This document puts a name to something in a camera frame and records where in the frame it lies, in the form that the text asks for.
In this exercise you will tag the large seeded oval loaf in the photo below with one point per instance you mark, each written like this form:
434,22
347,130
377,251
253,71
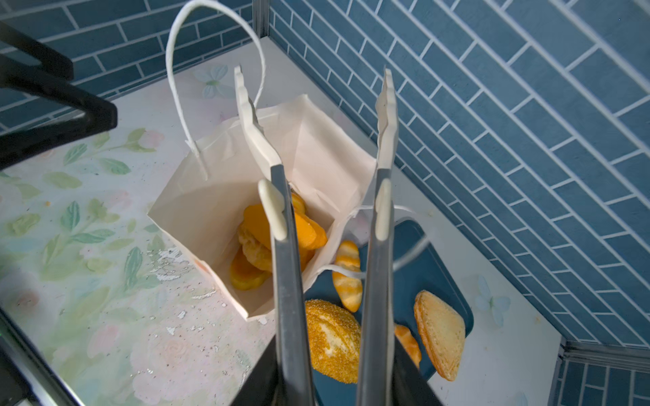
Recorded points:
334,340

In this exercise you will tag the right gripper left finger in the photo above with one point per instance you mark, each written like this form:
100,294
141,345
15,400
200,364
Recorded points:
260,387

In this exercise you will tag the large twisted ring bread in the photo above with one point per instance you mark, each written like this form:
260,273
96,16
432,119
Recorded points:
254,251

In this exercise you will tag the orange oval bread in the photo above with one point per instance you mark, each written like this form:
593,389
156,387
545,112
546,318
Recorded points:
310,235

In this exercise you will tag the white paper bread bag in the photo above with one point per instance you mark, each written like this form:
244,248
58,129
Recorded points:
203,204

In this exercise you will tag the metal tongs white tips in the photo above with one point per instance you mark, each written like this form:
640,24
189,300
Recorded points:
375,374

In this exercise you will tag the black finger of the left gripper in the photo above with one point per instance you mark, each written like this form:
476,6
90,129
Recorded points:
50,80

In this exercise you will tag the triangular toast bread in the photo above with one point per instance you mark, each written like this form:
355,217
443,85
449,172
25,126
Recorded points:
442,331

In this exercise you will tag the small yellow bread piece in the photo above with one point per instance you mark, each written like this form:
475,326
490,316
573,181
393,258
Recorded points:
244,276

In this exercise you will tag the dark teal tray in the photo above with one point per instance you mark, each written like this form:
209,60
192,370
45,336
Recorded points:
425,272

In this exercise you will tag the striped long bread roll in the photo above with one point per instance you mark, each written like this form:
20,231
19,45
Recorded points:
348,288

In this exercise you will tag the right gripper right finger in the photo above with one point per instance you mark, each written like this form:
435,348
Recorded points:
408,386

